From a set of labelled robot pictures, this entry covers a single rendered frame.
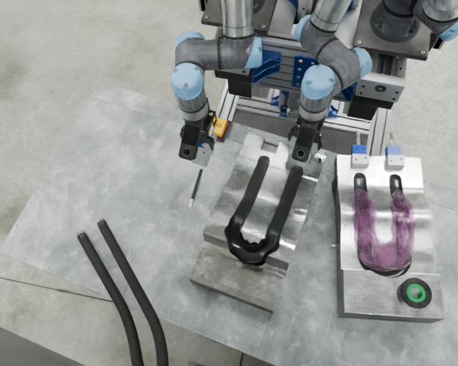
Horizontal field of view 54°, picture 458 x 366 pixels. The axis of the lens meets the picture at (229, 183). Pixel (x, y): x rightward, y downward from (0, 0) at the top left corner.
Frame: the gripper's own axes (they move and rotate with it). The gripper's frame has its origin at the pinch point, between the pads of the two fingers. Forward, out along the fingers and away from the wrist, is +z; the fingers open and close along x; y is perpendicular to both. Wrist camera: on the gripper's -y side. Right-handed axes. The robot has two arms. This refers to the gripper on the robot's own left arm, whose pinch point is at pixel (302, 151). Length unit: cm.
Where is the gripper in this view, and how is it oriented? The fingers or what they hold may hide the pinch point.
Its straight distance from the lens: 140.1
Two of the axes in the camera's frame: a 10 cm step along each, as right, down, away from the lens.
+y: 3.6, -8.6, 3.5
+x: -9.3, -3.1, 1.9
